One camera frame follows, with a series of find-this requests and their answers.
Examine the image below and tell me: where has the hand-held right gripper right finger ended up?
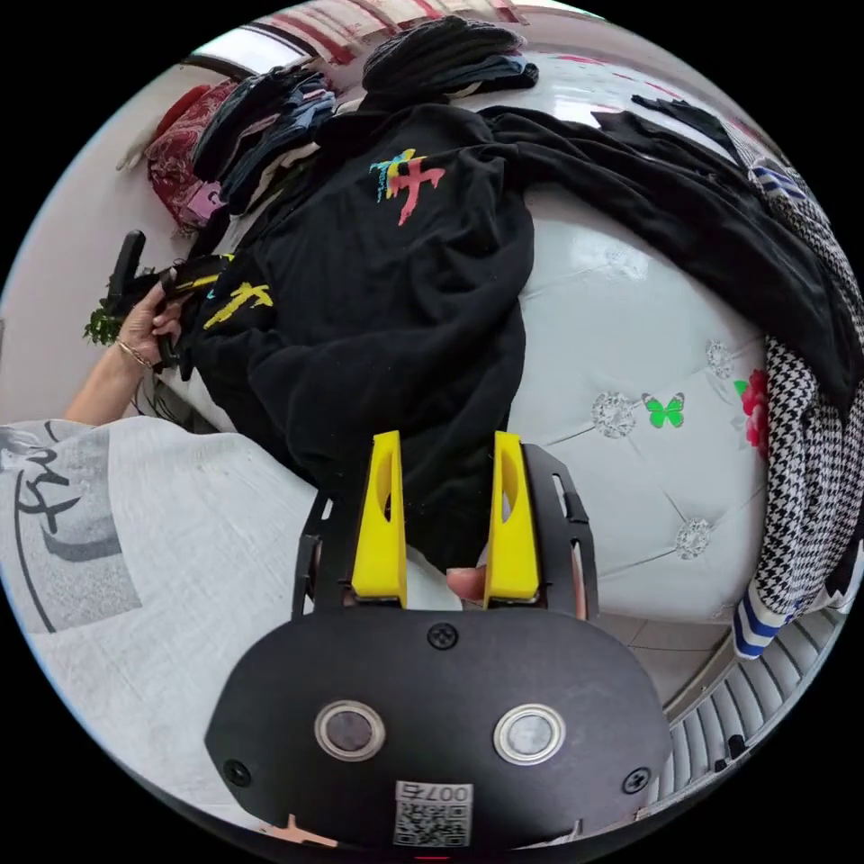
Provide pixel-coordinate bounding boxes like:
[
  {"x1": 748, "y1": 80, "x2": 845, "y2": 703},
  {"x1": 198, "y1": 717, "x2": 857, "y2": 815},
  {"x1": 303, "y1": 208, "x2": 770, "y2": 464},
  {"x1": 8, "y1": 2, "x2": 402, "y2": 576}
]
[{"x1": 481, "y1": 431, "x2": 542, "y2": 606}]

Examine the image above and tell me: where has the blue white striped garment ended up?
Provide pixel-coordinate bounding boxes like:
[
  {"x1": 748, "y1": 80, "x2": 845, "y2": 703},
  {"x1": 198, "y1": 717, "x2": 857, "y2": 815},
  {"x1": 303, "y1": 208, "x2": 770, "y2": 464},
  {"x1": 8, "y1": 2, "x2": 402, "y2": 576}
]
[{"x1": 731, "y1": 592, "x2": 801, "y2": 662}]

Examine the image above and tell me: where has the black hoodie with colourful print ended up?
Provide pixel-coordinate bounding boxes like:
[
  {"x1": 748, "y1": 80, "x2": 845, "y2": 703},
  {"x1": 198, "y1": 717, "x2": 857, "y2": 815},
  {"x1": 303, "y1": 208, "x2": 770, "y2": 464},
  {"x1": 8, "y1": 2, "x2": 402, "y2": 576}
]
[{"x1": 178, "y1": 104, "x2": 538, "y2": 575}]

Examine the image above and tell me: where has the red patterned cushion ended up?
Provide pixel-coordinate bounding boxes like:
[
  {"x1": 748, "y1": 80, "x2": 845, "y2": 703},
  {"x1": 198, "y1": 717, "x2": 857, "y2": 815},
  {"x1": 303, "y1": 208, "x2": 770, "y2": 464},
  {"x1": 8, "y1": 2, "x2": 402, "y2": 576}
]
[{"x1": 145, "y1": 82, "x2": 239, "y2": 230}]

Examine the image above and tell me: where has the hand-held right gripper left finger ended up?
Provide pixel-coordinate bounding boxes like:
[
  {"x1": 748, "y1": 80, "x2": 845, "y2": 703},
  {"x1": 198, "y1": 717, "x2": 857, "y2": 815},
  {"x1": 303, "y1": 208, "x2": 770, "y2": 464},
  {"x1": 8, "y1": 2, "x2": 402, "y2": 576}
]
[{"x1": 350, "y1": 430, "x2": 410, "y2": 600}]

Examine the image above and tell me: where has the green plant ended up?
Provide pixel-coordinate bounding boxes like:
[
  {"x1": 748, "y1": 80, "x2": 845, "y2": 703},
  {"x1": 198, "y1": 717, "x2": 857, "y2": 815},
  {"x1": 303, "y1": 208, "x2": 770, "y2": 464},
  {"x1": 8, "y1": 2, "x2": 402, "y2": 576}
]
[{"x1": 82, "y1": 296, "x2": 126, "y2": 349}]

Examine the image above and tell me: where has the white ribbed radiator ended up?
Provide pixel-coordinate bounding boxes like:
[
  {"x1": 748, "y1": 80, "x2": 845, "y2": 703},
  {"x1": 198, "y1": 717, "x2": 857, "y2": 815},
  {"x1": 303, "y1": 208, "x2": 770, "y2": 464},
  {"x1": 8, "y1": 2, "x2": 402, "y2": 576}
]
[{"x1": 658, "y1": 604, "x2": 849, "y2": 818}]

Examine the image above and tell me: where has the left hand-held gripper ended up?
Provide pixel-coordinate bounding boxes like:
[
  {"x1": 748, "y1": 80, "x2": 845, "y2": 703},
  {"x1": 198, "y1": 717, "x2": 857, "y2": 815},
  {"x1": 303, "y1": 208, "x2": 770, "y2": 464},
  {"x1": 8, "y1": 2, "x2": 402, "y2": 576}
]
[{"x1": 152, "y1": 253, "x2": 236, "y2": 374}]

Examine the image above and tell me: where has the small black garment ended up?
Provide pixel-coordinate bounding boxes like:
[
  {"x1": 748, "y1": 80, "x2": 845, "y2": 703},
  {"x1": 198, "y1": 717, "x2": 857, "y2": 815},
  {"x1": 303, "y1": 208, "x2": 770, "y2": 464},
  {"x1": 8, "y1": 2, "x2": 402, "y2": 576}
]
[{"x1": 631, "y1": 93, "x2": 734, "y2": 140}]

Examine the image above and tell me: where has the window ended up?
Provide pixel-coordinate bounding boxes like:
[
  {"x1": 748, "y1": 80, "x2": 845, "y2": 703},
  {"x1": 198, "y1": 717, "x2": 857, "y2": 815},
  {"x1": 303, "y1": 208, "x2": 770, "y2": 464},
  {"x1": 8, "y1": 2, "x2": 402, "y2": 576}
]
[{"x1": 178, "y1": 20, "x2": 284, "y2": 77}]

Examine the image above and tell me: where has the pile of clothes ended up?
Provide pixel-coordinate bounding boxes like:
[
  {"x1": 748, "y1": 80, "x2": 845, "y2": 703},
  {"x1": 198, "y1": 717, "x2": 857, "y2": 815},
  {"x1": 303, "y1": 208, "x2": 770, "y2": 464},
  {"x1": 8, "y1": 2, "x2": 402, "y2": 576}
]
[
  {"x1": 361, "y1": 15, "x2": 541, "y2": 109},
  {"x1": 192, "y1": 65, "x2": 338, "y2": 216}
]

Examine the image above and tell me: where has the person's left hand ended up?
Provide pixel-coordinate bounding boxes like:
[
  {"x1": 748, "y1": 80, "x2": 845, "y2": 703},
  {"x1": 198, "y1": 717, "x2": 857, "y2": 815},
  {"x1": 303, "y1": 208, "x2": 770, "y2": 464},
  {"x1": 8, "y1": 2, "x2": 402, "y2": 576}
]
[{"x1": 116, "y1": 268, "x2": 185, "y2": 371}]

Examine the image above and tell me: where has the long black garment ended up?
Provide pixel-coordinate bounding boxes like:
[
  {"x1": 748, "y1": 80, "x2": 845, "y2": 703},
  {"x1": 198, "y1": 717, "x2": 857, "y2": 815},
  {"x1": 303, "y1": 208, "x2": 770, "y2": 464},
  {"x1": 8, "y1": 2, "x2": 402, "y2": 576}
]
[{"x1": 482, "y1": 104, "x2": 862, "y2": 423}]

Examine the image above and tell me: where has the person's right hand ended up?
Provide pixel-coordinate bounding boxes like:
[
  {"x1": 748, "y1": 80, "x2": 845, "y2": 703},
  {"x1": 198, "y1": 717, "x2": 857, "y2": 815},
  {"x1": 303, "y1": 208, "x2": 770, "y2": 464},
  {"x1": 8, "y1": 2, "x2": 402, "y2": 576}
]
[{"x1": 445, "y1": 565, "x2": 487, "y2": 602}]

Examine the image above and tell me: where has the black white houndstooth garment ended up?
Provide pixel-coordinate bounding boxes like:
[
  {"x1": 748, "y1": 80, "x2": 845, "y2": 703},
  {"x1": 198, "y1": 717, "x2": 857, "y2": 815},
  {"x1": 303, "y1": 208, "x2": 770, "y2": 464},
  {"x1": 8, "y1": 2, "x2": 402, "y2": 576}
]
[{"x1": 725, "y1": 118, "x2": 864, "y2": 617}]

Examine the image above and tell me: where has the person's left forearm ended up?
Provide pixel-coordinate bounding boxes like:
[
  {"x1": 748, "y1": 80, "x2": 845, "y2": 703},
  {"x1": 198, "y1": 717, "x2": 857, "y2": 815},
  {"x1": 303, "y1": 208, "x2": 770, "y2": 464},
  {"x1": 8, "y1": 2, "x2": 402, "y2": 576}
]
[{"x1": 62, "y1": 345, "x2": 149, "y2": 428}]

